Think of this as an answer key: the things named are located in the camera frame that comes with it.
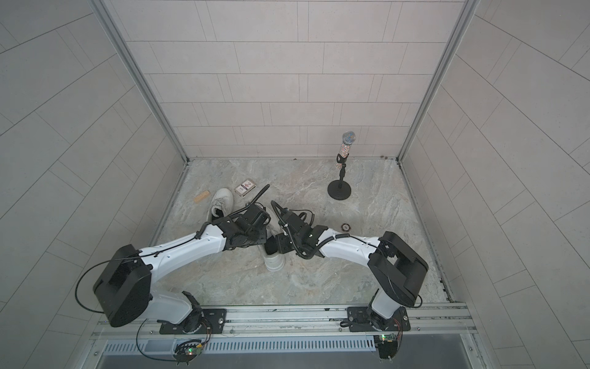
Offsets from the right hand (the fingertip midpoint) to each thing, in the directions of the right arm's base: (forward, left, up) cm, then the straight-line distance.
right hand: (279, 243), depth 84 cm
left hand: (+4, +4, +1) cm, 6 cm away
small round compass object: (+8, -27, -5) cm, 28 cm away
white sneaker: (+15, +22, +6) cm, 27 cm away
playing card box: (+28, +16, -1) cm, 32 cm away
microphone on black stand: (+26, -27, -4) cm, 38 cm away
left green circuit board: (-30, +25, -1) cm, 39 cm away
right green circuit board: (-32, -33, -7) cm, 46 cm away
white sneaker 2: (-8, +1, +4) cm, 9 cm away
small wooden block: (+25, +35, -1) cm, 43 cm away
